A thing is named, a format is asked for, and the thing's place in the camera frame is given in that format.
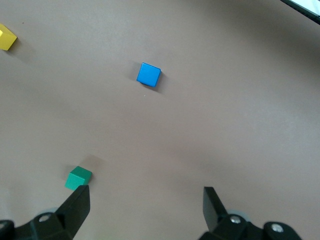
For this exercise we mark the green cube block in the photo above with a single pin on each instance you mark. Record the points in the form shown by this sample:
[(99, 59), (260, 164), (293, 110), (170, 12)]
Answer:
[(76, 178)]

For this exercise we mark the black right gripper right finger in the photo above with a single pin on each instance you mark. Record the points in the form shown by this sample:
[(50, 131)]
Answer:
[(215, 217)]

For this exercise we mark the blue cube block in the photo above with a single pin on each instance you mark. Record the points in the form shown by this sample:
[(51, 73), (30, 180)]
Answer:
[(148, 75)]

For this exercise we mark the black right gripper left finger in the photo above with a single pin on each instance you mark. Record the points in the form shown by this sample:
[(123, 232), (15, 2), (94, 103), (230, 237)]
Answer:
[(72, 212)]

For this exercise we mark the yellow cube block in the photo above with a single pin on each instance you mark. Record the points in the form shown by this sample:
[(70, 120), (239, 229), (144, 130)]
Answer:
[(6, 40)]

